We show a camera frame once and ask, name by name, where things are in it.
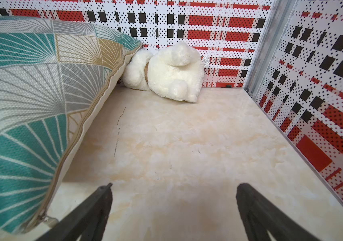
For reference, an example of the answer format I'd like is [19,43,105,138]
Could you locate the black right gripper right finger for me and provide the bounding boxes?
[236,183,319,241]

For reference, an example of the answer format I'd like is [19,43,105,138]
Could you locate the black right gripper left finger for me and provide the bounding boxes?
[38,183,113,241]

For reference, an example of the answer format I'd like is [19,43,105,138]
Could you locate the white plush teddy bear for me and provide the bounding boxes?
[122,41,204,103]

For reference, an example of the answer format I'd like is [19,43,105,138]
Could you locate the patterned teal gold pillow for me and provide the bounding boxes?
[0,16,142,234]

